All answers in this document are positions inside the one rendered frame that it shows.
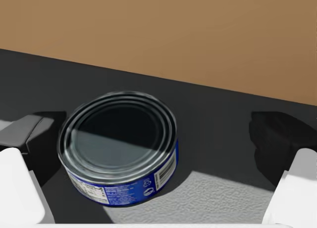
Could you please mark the blue flat can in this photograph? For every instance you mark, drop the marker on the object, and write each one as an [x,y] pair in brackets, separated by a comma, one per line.
[119,149]

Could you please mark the tall board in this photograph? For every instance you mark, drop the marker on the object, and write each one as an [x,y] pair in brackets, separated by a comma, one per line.
[173,35]

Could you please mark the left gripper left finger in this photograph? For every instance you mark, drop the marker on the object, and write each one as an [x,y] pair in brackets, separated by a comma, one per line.
[17,163]

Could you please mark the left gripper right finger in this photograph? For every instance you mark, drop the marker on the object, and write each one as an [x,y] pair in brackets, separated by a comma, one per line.
[292,168]

